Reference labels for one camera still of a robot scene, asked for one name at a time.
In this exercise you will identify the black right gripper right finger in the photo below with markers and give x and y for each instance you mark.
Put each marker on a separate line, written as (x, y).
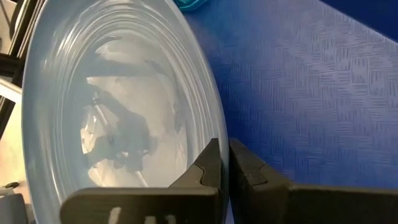
(295, 205)

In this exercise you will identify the blue textured plastic tray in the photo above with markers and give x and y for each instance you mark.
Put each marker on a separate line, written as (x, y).
(311, 93)

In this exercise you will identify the teal faceted plastic cup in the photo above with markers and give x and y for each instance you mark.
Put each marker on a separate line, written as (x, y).
(189, 4)

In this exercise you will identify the black table frame rail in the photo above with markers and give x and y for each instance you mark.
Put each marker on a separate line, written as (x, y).
(12, 67)

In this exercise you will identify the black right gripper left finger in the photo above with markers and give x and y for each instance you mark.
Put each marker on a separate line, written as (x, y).
(155, 205)

